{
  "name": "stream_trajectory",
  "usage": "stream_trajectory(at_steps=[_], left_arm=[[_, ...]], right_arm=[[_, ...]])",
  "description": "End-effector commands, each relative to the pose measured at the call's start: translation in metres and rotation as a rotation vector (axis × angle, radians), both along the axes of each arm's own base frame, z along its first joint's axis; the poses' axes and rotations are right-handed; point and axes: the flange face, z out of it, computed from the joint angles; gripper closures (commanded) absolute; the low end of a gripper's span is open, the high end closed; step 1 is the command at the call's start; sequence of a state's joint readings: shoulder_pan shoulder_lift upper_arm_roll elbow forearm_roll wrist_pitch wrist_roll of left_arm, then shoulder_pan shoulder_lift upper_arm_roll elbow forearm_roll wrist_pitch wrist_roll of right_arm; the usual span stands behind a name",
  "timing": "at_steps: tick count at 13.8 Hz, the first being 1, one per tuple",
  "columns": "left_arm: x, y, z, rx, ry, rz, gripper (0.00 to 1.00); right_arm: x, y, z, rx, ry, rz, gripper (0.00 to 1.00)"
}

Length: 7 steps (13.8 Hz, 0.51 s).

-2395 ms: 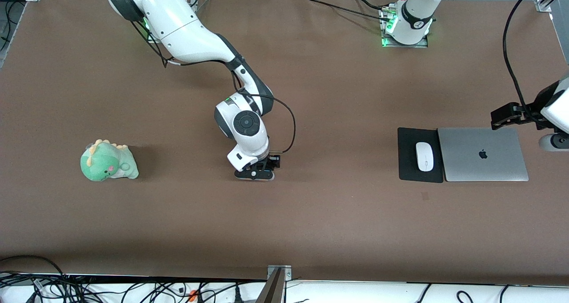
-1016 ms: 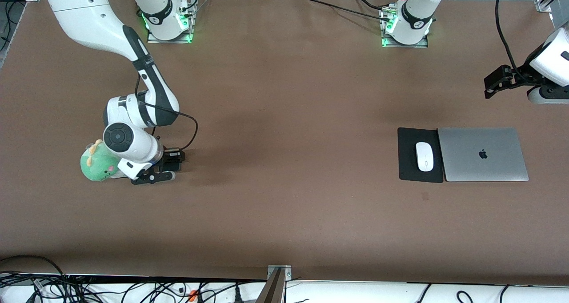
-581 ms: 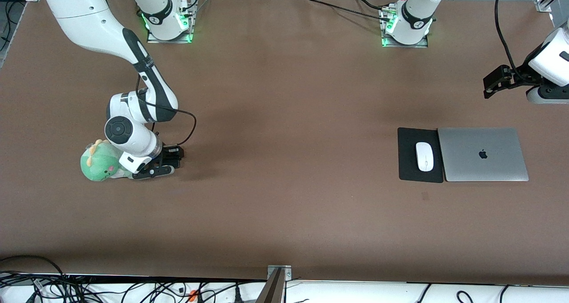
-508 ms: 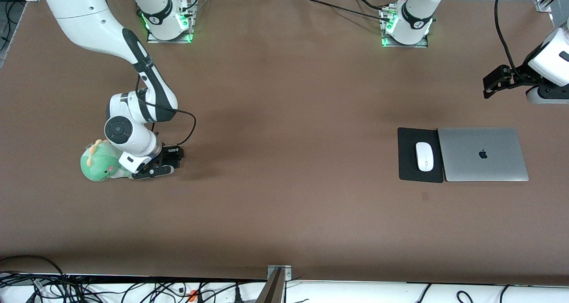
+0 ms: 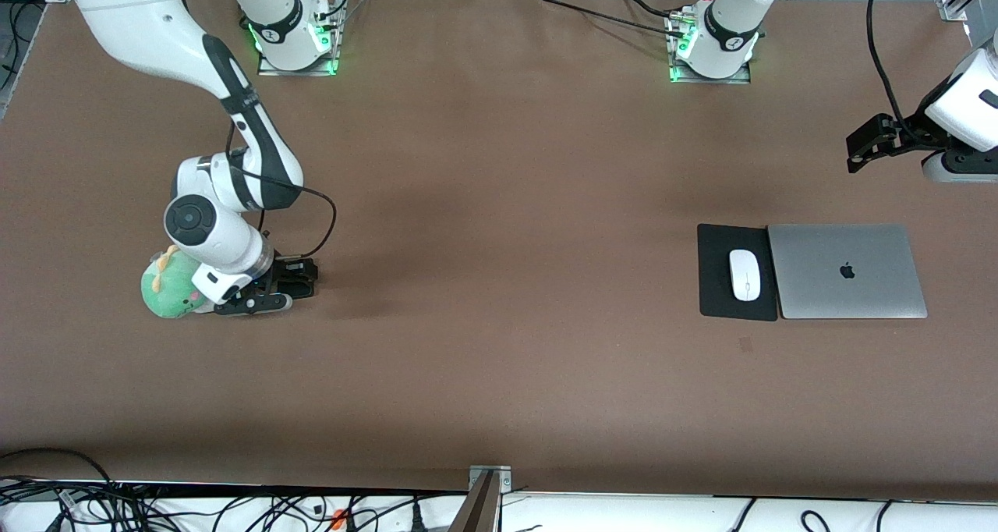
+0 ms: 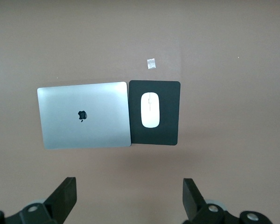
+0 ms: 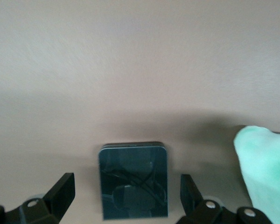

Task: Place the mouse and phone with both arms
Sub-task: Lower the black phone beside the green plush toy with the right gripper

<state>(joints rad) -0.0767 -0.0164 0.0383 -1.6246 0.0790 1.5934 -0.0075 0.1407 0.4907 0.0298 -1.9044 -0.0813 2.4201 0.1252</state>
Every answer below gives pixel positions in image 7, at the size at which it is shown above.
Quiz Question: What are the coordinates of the black smartphone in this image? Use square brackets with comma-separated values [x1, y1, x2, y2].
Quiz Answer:
[98, 140, 169, 221]

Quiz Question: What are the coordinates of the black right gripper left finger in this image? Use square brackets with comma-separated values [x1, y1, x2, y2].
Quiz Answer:
[0, 172, 76, 224]

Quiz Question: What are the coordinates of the green dinosaur plush toy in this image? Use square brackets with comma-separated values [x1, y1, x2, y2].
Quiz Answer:
[233, 125, 280, 224]

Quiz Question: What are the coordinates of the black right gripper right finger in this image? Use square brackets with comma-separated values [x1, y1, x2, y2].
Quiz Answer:
[176, 174, 272, 224]

